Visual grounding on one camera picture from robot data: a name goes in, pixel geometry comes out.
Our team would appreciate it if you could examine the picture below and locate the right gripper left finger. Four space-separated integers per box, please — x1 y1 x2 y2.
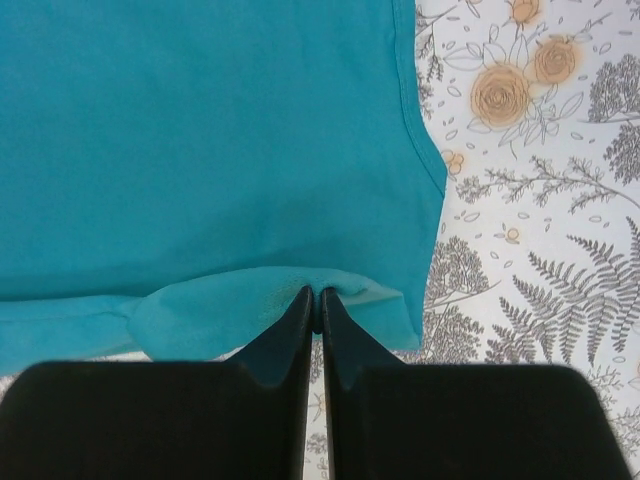
1 288 313 479

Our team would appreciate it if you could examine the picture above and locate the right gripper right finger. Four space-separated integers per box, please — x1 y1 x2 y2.
321 289 630 480

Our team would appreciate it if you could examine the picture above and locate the teal t shirt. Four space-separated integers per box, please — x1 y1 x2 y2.
1 1 446 375

